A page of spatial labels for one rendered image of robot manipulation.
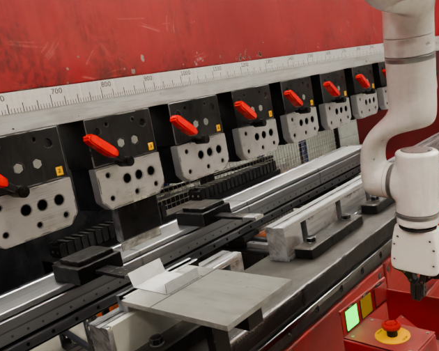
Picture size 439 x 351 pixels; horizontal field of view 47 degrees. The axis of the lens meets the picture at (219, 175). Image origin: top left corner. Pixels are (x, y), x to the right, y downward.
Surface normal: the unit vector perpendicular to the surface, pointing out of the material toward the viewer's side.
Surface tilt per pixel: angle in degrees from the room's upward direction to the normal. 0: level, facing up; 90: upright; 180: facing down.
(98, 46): 90
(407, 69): 100
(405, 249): 92
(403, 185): 90
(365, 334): 0
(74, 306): 90
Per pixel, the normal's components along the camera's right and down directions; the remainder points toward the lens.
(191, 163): 0.74, -0.02
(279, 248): -0.65, 0.25
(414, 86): -0.17, 0.39
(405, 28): -0.45, 0.39
